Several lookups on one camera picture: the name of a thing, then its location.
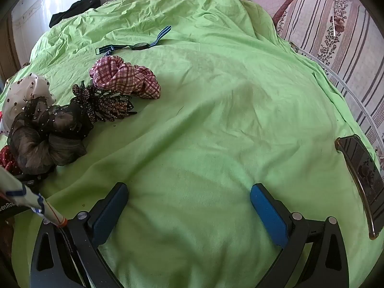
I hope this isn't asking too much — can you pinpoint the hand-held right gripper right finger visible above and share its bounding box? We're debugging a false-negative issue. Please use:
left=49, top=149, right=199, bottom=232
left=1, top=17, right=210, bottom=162
left=250, top=183, right=350, bottom=288

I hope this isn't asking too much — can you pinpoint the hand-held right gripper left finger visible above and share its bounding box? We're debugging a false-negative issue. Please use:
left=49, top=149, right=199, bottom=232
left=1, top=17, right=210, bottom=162
left=30, top=182, right=129, bottom=288

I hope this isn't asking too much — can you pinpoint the red polka dot scrunchie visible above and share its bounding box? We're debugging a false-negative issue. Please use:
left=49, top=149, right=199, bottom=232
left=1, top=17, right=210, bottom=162
left=0, top=145, right=23, bottom=176

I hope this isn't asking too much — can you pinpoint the black sheer scrunchie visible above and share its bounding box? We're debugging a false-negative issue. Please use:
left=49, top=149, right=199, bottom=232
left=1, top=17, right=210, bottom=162
left=7, top=97, right=95, bottom=174

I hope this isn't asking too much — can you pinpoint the rhinestone black hair claw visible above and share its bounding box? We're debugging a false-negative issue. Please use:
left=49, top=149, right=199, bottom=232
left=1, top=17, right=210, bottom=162
left=70, top=80, right=138, bottom=123

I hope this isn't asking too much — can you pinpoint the white polka dot scrunchie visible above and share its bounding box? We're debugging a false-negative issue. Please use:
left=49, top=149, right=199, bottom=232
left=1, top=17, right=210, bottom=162
left=1, top=73, right=57, bottom=132

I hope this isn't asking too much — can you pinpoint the red plaid scrunchie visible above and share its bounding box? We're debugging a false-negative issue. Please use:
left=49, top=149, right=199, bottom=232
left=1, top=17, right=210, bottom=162
left=89, top=55, right=162, bottom=100

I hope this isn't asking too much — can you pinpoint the black smartphone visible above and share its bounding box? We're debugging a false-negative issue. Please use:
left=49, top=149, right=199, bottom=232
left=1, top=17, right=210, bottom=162
left=334, top=134, right=384, bottom=240

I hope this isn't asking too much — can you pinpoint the green blanket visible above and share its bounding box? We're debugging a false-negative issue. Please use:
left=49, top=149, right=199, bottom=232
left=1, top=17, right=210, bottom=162
left=0, top=0, right=384, bottom=288

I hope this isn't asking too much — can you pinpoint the blue striped wristwatch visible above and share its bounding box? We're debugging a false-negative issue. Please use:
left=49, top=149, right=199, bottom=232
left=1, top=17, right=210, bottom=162
left=95, top=25, right=172, bottom=56

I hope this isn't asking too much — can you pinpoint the striped floral bed sheet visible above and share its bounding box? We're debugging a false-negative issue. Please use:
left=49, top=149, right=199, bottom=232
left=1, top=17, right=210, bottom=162
left=274, top=0, right=384, bottom=186

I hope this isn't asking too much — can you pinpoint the white stick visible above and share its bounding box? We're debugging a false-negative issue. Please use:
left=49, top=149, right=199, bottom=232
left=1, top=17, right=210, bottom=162
left=330, top=1, right=338, bottom=38

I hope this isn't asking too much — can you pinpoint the black cloth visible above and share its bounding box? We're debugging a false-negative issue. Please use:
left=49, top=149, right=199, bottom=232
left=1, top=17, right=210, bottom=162
left=49, top=0, right=101, bottom=27

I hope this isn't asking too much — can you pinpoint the white taped cable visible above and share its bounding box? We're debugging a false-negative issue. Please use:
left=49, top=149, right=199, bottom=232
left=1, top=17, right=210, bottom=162
left=0, top=165, right=68, bottom=227

